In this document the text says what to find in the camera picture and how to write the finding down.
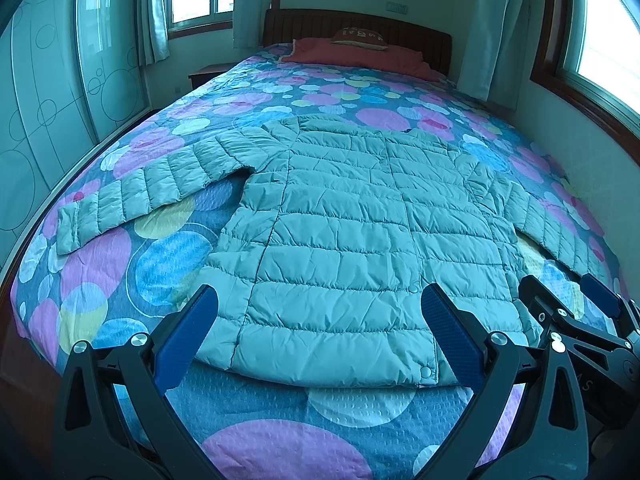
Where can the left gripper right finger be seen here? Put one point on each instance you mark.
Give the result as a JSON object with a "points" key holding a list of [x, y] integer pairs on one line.
{"points": [[548, 438]]}

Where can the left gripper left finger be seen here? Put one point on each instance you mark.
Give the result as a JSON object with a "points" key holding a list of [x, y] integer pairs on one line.
{"points": [[113, 419]]}

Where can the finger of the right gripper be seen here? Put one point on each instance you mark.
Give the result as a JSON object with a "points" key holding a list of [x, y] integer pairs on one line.
{"points": [[623, 313], [553, 315]]}

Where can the light green puffer jacket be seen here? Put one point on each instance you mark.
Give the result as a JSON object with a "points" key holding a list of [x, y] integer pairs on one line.
{"points": [[320, 270]]}

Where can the colourful circle pattern bedspread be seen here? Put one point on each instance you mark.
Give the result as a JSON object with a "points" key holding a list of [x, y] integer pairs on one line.
{"points": [[126, 280]]}

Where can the white curtain right side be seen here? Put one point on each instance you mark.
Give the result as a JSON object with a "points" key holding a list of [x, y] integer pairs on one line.
{"points": [[493, 57]]}

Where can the right window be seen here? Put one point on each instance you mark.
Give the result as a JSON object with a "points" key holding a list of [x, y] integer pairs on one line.
{"points": [[588, 55]]}

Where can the dark wooden headboard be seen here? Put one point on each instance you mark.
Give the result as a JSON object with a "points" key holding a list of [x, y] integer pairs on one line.
{"points": [[282, 26]]}

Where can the small red embroidered cushion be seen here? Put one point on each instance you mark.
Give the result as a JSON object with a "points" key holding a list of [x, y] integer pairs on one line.
{"points": [[360, 37]]}

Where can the red pillow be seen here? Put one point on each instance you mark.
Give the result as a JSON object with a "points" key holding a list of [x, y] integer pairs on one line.
{"points": [[394, 59]]}

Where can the dark wooden nightstand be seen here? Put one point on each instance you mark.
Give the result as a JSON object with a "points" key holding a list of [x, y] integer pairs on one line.
{"points": [[207, 73]]}

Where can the glossy white wardrobe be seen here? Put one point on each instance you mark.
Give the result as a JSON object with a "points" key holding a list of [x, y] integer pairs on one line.
{"points": [[70, 78]]}

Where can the white curtain beside headboard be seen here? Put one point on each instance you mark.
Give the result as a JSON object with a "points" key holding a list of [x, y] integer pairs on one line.
{"points": [[252, 2]]}

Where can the white curtain left of window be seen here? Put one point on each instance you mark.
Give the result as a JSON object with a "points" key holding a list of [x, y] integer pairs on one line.
{"points": [[151, 31]]}

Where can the wall socket plate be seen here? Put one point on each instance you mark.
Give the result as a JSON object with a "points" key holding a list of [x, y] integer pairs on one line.
{"points": [[397, 8]]}

